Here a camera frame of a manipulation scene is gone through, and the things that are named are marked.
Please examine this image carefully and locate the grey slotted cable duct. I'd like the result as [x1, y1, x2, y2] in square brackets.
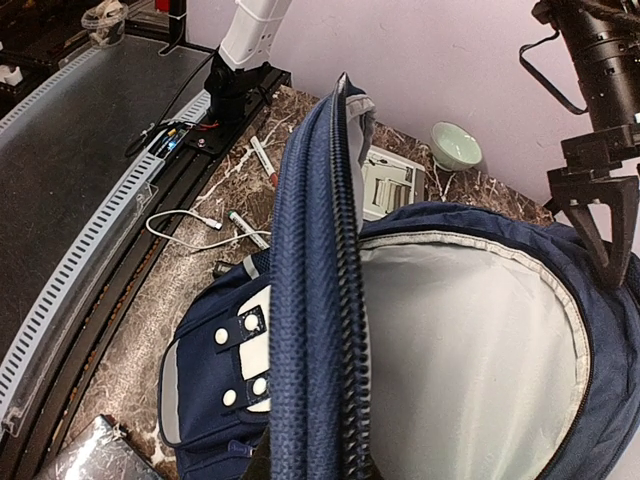
[1, 37, 204, 435]

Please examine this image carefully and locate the red capped white marker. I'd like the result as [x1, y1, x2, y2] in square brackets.
[250, 136, 278, 188]

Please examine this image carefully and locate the pale green ceramic bowl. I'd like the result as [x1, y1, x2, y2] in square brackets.
[430, 121, 483, 172]

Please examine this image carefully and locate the green capped white marker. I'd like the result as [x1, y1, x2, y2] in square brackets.
[228, 211, 270, 250]

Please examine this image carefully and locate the Wuthering Heights dark book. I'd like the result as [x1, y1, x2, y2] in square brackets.
[36, 415, 162, 480]

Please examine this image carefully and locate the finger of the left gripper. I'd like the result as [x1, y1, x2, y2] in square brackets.
[565, 176, 639, 288]

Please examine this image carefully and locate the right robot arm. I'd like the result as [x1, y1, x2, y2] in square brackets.
[204, 0, 291, 123]

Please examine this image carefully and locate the white charger with cable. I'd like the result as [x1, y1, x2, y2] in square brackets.
[145, 209, 271, 252]

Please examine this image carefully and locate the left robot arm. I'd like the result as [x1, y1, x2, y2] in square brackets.
[519, 1, 639, 288]

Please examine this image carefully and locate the navy blue student backpack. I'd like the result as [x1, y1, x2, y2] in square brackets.
[158, 76, 639, 479]

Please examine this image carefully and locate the grey ianra booklet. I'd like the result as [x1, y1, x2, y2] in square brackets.
[362, 146, 426, 221]

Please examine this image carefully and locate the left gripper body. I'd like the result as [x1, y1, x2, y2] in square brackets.
[545, 123, 639, 210]

